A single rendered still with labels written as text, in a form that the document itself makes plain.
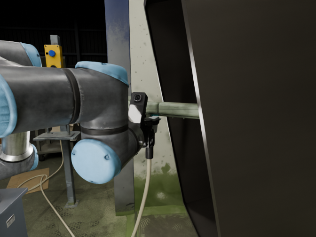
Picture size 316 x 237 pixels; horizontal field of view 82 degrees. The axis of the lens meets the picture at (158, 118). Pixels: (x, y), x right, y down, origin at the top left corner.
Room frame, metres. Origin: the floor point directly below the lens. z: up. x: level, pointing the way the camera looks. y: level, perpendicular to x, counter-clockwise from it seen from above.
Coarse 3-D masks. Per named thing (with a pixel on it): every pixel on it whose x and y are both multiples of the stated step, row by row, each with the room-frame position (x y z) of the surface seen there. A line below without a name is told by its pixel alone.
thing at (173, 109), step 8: (128, 96) 0.66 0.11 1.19; (128, 104) 0.64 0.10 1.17; (152, 104) 0.62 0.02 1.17; (160, 104) 0.61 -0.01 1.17; (168, 104) 0.61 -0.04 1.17; (176, 104) 0.60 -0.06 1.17; (184, 104) 0.59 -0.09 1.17; (192, 104) 0.59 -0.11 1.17; (152, 112) 0.62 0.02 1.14; (160, 112) 0.61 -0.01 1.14; (168, 112) 0.60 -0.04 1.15; (176, 112) 0.60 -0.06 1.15; (184, 112) 0.59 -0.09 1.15; (192, 112) 0.58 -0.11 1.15; (152, 144) 0.63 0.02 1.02; (152, 152) 0.64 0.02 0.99
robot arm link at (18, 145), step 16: (0, 48) 0.64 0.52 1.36; (16, 48) 0.68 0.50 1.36; (32, 48) 0.72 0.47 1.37; (32, 64) 0.70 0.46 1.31; (0, 144) 0.89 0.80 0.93; (16, 144) 0.83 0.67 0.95; (32, 144) 1.01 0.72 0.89; (0, 160) 0.84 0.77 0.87; (16, 160) 0.85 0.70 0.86; (32, 160) 0.94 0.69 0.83; (0, 176) 0.84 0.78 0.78
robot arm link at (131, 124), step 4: (128, 124) 0.43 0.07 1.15; (132, 124) 0.44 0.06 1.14; (132, 128) 0.42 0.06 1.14; (136, 128) 0.43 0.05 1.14; (140, 128) 0.44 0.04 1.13; (136, 132) 0.42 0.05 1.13; (140, 132) 0.43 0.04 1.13; (140, 136) 0.42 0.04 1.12; (140, 140) 0.43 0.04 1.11; (140, 144) 0.41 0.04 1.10; (140, 148) 0.43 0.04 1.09
